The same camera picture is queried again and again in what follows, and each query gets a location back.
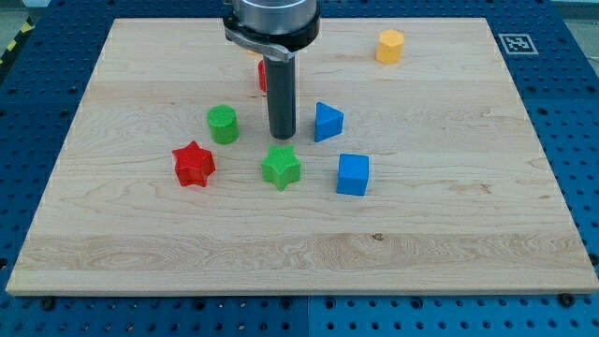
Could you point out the yellow hexagon block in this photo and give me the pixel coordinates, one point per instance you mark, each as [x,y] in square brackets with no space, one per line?
[390,46]

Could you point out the green star block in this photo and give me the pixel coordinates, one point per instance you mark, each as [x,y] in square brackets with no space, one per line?
[281,167]

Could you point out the red star block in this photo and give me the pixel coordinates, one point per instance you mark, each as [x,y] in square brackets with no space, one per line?
[193,165]

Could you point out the green cylinder block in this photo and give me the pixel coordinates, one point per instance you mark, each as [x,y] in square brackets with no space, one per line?
[222,121]

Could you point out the blue triangle block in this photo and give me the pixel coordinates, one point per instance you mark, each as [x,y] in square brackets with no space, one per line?
[328,122]

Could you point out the blue cube block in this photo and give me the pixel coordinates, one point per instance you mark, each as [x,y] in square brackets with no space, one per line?
[353,174]

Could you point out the red circle block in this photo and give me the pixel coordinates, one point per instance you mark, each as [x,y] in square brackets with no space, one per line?
[262,76]

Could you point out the wooden board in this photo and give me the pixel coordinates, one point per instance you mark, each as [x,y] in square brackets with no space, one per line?
[461,198]

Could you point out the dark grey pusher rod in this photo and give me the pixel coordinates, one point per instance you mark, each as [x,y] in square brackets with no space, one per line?
[281,97]

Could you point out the white fiducial marker tag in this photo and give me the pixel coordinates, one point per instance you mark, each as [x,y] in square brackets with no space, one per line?
[517,44]

